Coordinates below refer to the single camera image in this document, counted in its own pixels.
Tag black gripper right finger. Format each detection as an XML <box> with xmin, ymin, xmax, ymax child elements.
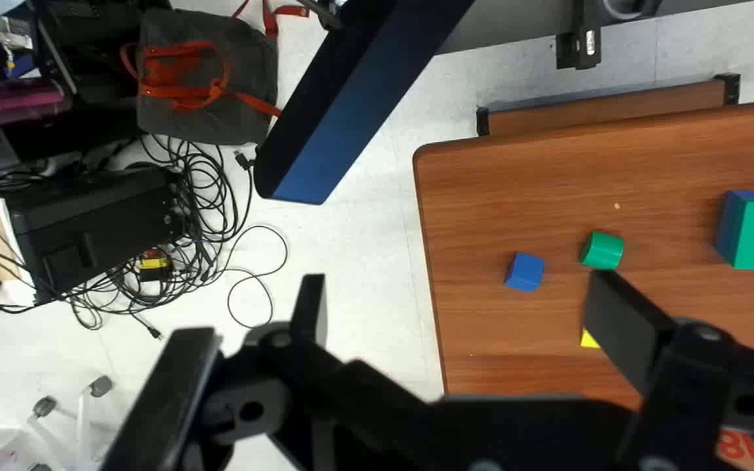
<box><xmin>581</xmin><ymin>269</ymin><xmax>747</xmax><ymax>420</ymax></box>

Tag black bracket device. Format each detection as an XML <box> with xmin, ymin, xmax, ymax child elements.
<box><xmin>555</xmin><ymin>0</ymin><xmax>608</xmax><ymax>72</ymax></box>

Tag black equipment box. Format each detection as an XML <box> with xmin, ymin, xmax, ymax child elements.
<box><xmin>6</xmin><ymin>167</ymin><xmax>192</xmax><ymax>301</ymax></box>

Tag orange strap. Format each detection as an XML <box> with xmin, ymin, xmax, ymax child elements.
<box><xmin>119</xmin><ymin>36</ymin><xmax>284</xmax><ymax>119</ymax></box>

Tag blue rectangular block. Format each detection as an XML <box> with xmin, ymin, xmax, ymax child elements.
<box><xmin>713</xmin><ymin>189</ymin><xmax>754</xmax><ymax>263</ymax></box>

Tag grey bag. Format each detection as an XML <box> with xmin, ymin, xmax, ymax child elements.
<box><xmin>134</xmin><ymin>7</ymin><xmax>284</xmax><ymax>147</ymax></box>

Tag purple roll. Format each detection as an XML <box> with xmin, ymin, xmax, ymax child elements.
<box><xmin>0</xmin><ymin>81</ymin><xmax>75</xmax><ymax>134</ymax></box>

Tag dark blue beam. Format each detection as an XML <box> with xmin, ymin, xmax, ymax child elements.
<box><xmin>253</xmin><ymin>0</ymin><xmax>477</xmax><ymax>207</ymax></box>

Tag brown board with black edge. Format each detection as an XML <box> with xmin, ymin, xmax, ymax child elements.
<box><xmin>475</xmin><ymin>72</ymin><xmax>744</xmax><ymax>138</ymax></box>

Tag tangled black cables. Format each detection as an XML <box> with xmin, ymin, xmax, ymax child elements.
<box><xmin>65</xmin><ymin>134</ymin><xmax>294</xmax><ymax>339</ymax></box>

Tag small green block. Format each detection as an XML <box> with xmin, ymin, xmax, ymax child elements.
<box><xmin>575</xmin><ymin>228</ymin><xmax>629</xmax><ymax>273</ymax></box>

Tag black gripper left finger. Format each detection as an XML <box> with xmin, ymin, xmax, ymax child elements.
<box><xmin>99</xmin><ymin>273</ymin><xmax>353</xmax><ymax>471</ymax></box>

